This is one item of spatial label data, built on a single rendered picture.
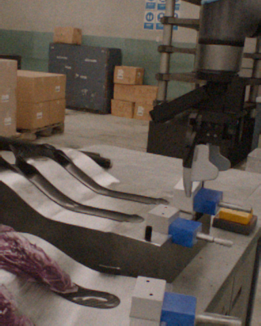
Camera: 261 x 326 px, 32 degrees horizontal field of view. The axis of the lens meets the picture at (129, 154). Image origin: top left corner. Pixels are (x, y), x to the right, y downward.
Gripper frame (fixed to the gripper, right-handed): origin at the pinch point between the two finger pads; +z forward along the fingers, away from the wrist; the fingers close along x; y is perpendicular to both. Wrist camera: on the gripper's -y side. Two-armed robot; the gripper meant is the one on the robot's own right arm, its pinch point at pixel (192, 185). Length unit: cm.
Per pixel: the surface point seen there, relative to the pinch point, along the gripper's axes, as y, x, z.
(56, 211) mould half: -18.5, -14.7, 5.0
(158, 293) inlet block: 6.5, -28.7, 5.3
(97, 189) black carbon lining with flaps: -19.8, 0.8, 5.1
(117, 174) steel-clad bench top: -35, 38, 13
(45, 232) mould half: -18.4, -17.6, 7.8
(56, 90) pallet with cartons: -315, 393, 37
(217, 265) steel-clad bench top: 6.4, -0.6, 13.5
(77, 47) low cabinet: -415, 588, -15
